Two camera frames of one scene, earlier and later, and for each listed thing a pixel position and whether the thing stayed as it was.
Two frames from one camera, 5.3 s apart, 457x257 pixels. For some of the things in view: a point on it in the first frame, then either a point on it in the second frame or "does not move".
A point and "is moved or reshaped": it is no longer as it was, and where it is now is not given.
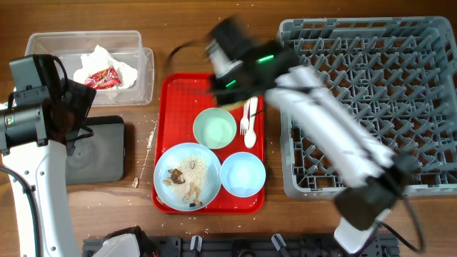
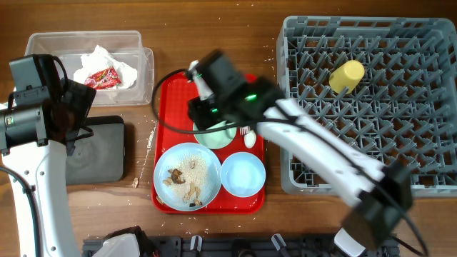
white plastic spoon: x=250 y=137 does not move
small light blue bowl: x=243 y=174 does not move
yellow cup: x=233 y=106 is moved or reshaped
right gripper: x=218 y=93 → x=205 y=114
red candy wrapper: x=105 y=78 does not move
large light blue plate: x=186 y=176 does not move
